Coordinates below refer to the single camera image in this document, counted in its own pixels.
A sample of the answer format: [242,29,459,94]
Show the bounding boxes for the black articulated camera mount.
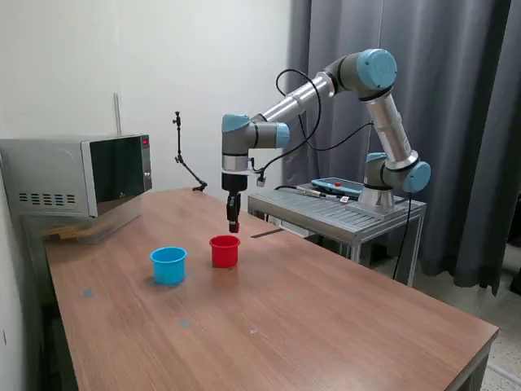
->
[170,110,209,193]

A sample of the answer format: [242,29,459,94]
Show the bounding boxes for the blue plastic cup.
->
[149,246,188,285]

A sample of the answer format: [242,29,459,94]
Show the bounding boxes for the white floor cable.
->
[488,361,521,382]

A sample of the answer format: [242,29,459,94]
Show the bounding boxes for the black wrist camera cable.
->
[247,68,374,177]

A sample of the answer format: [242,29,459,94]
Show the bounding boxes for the grey curtain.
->
[281,0,521,297]

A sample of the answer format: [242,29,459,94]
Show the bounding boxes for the grey metal side table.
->
[247,187,427,286]

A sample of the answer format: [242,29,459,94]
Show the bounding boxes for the white wall pipe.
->
[113,92,123,136]

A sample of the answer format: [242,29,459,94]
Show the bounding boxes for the red plastic cup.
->
[208,235,242,269]

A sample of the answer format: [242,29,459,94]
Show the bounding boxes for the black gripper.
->
[221,171,248,233]

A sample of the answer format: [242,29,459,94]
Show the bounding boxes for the blue teach pendant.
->
[311,177,364,196]

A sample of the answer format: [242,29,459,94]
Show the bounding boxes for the black pendant cable with connector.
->
[274,185,327,199]

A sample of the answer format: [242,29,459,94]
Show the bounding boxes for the silver microwave oven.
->
[0,134,154,219]

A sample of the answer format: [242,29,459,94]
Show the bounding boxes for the wooden blocks stack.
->
[40,226,97,242]

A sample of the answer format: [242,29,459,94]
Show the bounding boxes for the black power cable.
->
[390,190,412,280]

